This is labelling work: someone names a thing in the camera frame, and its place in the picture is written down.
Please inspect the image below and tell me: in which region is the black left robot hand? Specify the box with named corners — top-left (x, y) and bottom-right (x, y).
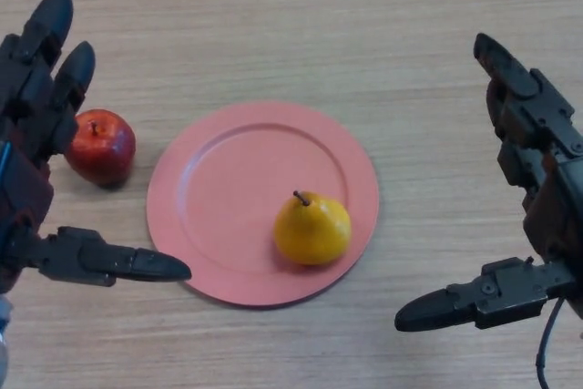
top-left (0, 0), bottom-right (192, 297)

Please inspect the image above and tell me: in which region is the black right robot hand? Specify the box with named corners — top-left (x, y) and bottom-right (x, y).
top-left (394, 32), bottom-right (583, 333)

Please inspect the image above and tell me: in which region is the yellow pear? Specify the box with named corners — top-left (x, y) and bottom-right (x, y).
top-left (272, 189), bottom-right (353, 266)

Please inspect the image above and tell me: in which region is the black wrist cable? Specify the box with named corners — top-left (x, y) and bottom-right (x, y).
top-left (536, 296), bottom-right (566, 389)

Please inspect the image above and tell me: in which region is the red apple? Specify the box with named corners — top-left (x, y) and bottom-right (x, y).
top-left (65, 108), bottom-right (137, 187)

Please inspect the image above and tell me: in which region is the pink round plate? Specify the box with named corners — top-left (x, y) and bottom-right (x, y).
top-left (146, 101), bottom-right (381, 308)

